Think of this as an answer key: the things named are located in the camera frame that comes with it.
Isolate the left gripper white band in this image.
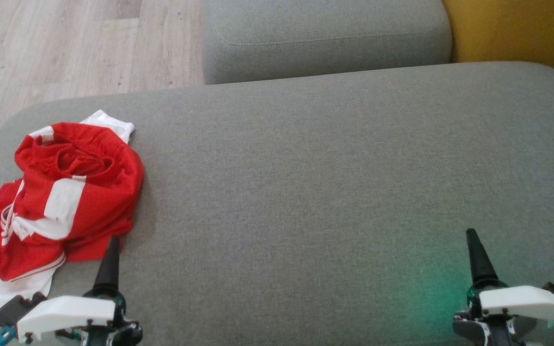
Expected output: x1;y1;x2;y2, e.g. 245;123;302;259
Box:
16;235;144;346

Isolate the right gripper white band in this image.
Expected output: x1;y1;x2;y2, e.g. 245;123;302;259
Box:
452;228;554;346

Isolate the red mesh shorts white trim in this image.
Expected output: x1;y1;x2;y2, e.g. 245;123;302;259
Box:
13;122;145;263

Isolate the large grey sofa seat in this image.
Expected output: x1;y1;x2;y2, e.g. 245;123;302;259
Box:
0;61;554;346

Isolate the mustard yellow cushion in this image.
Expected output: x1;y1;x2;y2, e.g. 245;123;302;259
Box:
442;0;554;90

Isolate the small grey sofa cushion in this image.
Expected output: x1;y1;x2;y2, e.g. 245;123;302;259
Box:
201;0;453;86

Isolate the left camera cable blue plug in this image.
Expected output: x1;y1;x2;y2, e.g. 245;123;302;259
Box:
0;324;18;346

